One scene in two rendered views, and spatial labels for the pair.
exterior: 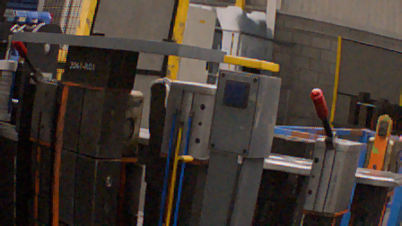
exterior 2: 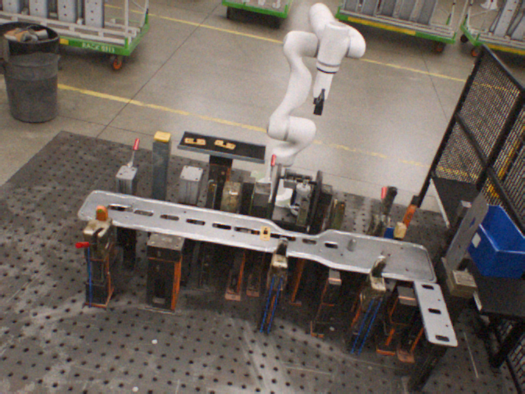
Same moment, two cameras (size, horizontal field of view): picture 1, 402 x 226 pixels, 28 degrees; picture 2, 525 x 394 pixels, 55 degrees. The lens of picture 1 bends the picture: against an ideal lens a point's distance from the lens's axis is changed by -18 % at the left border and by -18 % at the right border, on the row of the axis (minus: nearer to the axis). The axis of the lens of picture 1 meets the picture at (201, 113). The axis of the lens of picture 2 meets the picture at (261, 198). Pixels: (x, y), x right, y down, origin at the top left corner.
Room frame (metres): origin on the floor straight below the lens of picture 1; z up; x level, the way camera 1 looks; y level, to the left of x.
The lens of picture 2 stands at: (3.14, -0.62, 2.22)
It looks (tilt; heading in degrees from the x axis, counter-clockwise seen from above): 34 degrees down; 149
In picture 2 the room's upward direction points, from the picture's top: 11 degrees clockwise
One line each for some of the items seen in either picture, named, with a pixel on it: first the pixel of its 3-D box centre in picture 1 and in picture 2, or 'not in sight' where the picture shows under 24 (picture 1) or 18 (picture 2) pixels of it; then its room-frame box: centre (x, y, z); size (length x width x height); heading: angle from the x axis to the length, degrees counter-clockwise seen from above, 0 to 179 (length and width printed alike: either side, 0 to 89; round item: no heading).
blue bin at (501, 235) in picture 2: not in sight; (491, 238); (2.18, 1.05, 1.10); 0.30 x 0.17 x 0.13; 159
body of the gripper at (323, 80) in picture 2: not in sight; (323, 80); (1.67, 0.43, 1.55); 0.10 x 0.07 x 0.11; 151
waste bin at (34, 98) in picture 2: not in sight; (30, 73); (-1.22, -0.45, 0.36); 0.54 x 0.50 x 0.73; 147
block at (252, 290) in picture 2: not in sight; (258, 260); (1.82, 0.22, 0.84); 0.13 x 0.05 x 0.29; 151
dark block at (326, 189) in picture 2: not in sight; (316, 227); (1.76, 0.51, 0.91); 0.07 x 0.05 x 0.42; 151
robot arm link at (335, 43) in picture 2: not in sight; (334, 42); (1.67, 0.43, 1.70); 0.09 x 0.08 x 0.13; 68
